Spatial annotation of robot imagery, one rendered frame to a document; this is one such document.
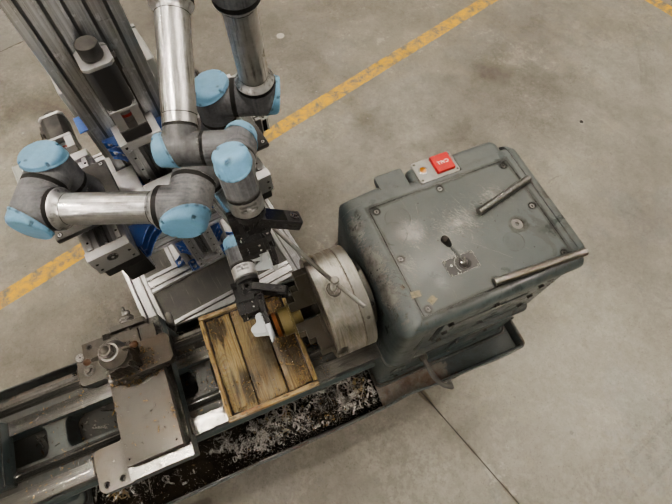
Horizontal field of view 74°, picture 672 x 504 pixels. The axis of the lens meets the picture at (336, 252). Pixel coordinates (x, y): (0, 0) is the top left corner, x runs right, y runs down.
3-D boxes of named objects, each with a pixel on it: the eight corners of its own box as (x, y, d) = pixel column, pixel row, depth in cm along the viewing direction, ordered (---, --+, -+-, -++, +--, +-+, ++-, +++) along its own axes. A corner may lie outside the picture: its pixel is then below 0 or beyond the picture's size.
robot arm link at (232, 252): (247, 241, 149) (242, 228, 142) (257, 269, 145) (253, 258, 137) (224, 248, 148) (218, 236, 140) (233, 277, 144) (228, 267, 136)
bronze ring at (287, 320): (295, 296, 131) (265, 308, 130) (306, 325, 128) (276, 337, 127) (296, 305, 140) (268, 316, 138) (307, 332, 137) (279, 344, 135)
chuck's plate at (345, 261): (333, 263, 156) (338, 228, 127) (370, 348, 147) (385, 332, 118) (324, 267, 156) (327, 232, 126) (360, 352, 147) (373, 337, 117)
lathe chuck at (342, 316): (324, 267, 156) (327, 232, 126) (360, 352, 147) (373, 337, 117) (300, 276, 154) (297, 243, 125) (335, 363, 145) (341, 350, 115)
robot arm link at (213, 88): (199, 99, 146) (187, 66, 134) (241, 97, 146) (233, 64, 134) (197, 129, 141) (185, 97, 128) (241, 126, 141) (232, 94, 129)
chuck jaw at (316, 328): (330, 309, 132) (346, 344, 125) (331, 316, 136) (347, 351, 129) (295, 323, 130) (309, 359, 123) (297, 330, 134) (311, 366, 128)
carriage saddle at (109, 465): (166, 318, 155) (160, 312, 150) (202, 454, 137) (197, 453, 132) (77, 351, 150) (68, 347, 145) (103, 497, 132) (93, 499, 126)
